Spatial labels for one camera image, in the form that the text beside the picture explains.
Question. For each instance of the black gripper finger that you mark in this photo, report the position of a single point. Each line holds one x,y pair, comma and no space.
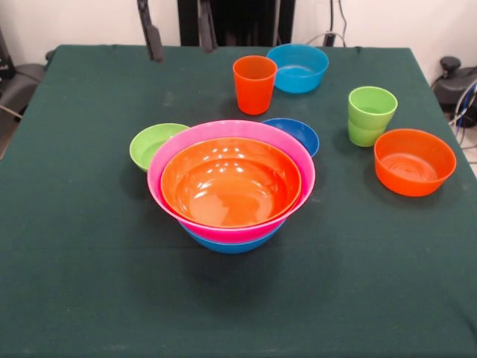
208,33
153,41

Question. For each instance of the large pink bowl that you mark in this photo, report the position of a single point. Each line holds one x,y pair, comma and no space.
238,128

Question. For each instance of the large orange bowl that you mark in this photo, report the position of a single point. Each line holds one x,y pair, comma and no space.
231,186
167,203

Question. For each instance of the orange cup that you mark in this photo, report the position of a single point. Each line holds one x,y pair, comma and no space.
253,93

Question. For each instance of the small light blue bowl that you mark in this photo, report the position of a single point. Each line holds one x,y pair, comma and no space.
298,80

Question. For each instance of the green bowl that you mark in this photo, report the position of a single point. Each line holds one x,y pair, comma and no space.
145,145

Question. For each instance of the dark blue bowl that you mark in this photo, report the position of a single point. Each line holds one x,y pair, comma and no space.
302,134

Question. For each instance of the green cup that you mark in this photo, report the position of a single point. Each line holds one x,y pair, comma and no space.
367,127

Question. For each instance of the large light blue bowl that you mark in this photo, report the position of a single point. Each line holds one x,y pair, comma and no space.
231,248

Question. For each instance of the small orange bowl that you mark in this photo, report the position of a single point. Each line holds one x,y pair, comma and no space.
413,179

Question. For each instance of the dark green table cloth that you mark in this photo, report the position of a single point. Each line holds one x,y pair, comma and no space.
354,298

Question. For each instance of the grey pedestal foot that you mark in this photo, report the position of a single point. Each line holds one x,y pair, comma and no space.
452,84
18,85

